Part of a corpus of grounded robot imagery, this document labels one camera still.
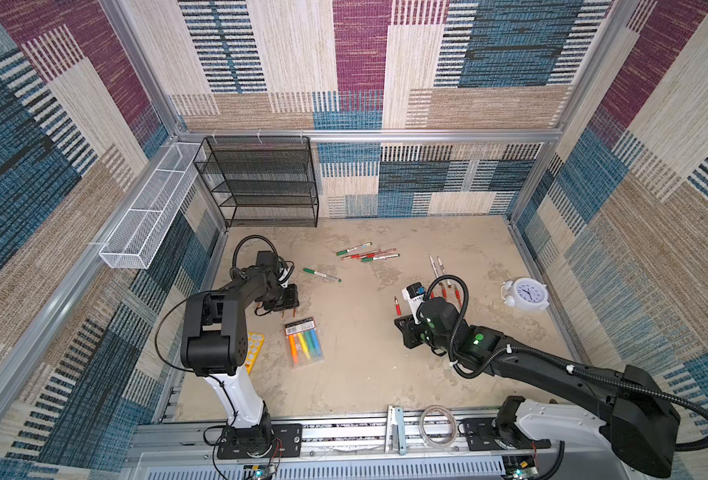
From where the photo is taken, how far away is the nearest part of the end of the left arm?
86 centimetres

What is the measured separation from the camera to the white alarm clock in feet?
3.15

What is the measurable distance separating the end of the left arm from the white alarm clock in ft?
2.21
